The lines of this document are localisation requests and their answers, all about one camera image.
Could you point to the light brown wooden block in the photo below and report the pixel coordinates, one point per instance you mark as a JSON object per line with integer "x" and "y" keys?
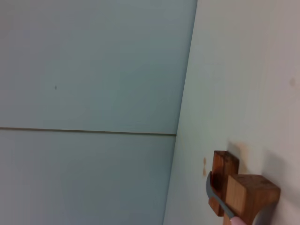
{"x": 254, "y": 199}

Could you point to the dark brown wooden block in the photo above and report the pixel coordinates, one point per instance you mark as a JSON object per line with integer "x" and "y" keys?
{"x": 220, "y": 167}

